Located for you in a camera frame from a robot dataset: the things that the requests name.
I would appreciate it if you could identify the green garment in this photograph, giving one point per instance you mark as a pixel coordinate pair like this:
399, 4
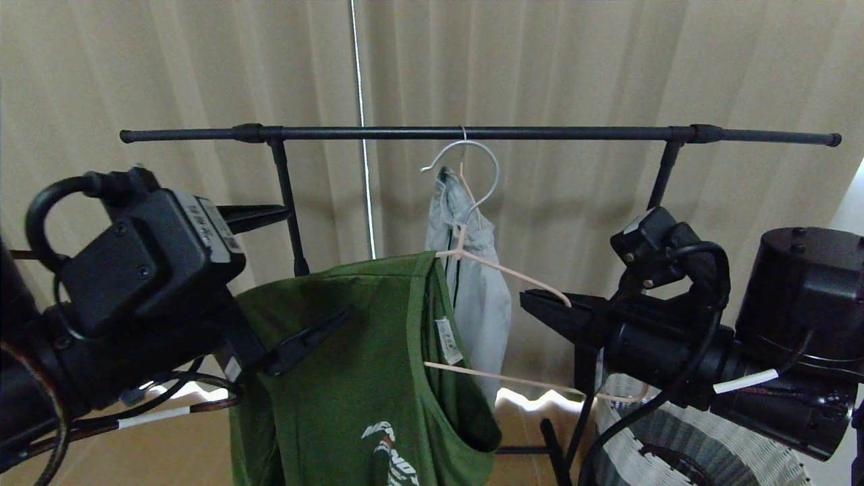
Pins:
351, 405

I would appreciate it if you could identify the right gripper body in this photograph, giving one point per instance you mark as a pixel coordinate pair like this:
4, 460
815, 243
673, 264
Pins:
661, 351

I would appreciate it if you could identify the pale grey shorts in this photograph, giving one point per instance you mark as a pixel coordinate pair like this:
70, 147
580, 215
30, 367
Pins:
482, 310

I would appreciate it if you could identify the pink clothes hanger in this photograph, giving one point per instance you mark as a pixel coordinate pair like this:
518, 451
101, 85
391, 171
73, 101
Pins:
461, 253
463, 145

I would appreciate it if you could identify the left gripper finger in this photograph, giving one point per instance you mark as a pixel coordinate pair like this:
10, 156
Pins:
304, 344
253, 216

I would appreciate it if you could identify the white laundry basket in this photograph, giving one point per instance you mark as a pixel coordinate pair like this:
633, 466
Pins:
709, 445

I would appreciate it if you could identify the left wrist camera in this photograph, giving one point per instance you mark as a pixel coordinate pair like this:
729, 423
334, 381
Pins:
142, 263

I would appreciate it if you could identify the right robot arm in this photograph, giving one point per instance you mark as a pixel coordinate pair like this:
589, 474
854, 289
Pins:
803, 297

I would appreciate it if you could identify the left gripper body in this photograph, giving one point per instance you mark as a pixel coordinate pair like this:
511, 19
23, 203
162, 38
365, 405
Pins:
135, 358

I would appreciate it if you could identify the black clothes rack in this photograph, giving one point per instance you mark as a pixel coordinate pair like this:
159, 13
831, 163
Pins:
540, 133

